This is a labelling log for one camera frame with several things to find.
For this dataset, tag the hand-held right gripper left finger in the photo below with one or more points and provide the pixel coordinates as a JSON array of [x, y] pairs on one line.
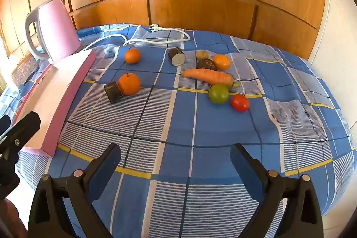
[[106, 168]]

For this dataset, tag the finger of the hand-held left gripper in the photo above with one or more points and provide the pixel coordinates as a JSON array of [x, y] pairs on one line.
[[29, 125], [4, 125]]

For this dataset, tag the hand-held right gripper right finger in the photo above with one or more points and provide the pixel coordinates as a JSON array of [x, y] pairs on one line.
[[248, 171]]

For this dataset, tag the pink white tray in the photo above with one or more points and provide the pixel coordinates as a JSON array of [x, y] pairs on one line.
[[55, 93]]

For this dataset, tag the red tomato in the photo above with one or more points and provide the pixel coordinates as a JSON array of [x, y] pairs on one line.
[[240, 103]]

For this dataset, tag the short dark eggplant piece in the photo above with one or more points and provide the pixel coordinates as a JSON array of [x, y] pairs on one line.
[[113, 92]]

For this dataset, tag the green apple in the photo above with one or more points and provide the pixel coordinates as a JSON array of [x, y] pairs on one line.
[[218, 93]]

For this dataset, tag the large orange with stem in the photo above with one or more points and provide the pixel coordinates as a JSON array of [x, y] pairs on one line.
[[130, 84]]

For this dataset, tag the orange carrot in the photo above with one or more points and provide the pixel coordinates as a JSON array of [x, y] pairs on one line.
[[207, 76]]

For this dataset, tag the small orange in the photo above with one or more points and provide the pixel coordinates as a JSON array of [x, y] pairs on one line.
[[132, 56]]

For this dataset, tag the patterned cardboard box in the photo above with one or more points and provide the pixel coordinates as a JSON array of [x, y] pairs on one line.
[[23, 70]]

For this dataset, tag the blue checked bedsheet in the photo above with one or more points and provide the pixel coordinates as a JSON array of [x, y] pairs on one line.
[[173, 121]]

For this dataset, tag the pink electric kettle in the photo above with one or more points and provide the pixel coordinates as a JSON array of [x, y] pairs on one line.
[[57, 29]]

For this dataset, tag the orange mandarin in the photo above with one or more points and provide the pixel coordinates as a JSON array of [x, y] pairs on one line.
[[222, 62]]

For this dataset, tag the dark purple passion fruit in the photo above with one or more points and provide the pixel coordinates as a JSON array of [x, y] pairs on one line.
[[206, 64]]

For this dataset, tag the small brown kiwi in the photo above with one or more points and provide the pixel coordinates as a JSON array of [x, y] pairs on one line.
[[201, 54]]

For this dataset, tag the eggplant half with white cut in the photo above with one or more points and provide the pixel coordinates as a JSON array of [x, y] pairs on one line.
[[177, 56]]

